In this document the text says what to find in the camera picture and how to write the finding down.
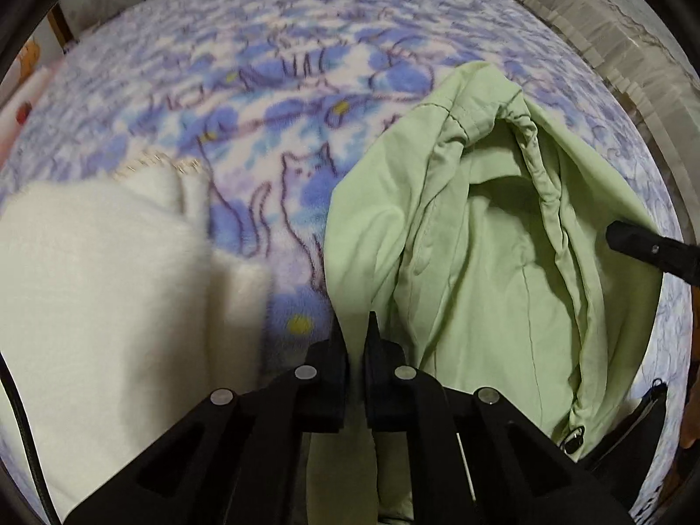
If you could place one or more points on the cream white fuzzy garment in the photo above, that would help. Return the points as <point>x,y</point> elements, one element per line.
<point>109,284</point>

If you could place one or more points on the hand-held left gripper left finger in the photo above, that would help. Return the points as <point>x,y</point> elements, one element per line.
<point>333,372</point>

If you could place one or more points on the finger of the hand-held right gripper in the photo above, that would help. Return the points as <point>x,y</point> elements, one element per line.
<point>645,246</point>

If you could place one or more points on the floral sliding door wardrobe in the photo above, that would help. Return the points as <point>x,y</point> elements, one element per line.
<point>98,5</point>

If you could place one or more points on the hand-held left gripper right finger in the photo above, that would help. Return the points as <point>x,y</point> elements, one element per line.
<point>377,372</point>

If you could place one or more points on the light green jacket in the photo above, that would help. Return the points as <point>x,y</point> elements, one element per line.
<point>492,257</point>

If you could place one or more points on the cat print fleece blanket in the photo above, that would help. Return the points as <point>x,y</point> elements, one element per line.
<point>273,93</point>

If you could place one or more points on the bear print pink quilt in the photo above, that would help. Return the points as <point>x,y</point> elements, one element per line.
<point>27,93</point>

